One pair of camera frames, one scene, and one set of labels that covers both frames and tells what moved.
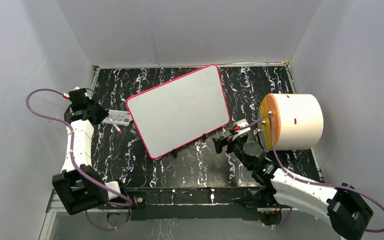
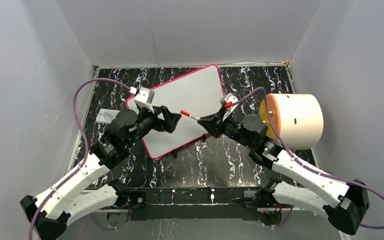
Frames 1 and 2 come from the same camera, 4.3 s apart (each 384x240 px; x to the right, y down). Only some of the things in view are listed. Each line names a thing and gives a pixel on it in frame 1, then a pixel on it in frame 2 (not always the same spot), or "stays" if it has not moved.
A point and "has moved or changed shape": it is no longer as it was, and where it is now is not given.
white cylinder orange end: [297, 122] stays
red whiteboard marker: [116, 126] has moved or changed shape
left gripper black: [103, 112] → [173, 119]
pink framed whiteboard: [171, 114] stays
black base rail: [193, 203] stays
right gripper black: [222, 141] → [219, 125]
